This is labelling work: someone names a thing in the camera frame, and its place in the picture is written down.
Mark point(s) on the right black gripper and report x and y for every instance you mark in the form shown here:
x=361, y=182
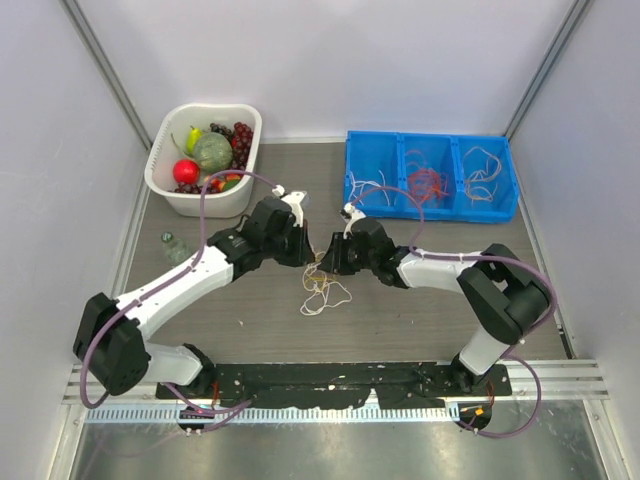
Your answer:
x=333, y=261

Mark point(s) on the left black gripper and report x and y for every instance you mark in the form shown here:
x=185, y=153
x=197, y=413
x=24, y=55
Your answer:
x=303, y=253

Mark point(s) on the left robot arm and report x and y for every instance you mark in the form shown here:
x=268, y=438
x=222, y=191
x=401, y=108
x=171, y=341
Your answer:
x=113, y=339

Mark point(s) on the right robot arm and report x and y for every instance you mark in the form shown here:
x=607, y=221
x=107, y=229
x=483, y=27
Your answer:
x=507, y=296

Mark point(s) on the white plastic basket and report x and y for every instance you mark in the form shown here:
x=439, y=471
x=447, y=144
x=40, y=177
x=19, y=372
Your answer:
x=170, y=142

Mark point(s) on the red grape bunch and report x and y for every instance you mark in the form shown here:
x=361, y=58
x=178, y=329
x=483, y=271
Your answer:
x=241, y=144

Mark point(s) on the green melon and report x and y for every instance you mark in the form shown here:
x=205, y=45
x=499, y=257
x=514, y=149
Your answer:
x=213, y=153

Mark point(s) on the dark grapes front bunch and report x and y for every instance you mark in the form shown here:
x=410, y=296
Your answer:
x=195, y=189

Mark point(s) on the red apple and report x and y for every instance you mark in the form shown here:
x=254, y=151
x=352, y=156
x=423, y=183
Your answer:
x=186, y=171

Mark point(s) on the blue three-compartment bin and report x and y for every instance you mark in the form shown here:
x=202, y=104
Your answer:
x=435, y=177

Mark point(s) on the dark grape bunch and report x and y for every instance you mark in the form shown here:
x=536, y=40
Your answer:
x=222, y=130

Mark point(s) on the yellow-green pear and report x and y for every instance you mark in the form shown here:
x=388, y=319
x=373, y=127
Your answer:
x=194, y=135

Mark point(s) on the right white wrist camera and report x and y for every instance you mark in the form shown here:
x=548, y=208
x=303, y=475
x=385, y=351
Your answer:
x=350, y=214

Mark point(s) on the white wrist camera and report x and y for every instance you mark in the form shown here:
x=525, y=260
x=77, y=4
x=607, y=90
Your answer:
x=350, y=214
x=296, y=200

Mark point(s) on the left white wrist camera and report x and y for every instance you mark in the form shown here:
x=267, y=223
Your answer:
x=296, y=200

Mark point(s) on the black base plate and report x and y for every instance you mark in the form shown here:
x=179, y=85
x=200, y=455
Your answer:
x=397, y=385

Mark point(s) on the white slotted cable duct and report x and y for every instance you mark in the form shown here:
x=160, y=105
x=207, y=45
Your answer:
x=174, y=413

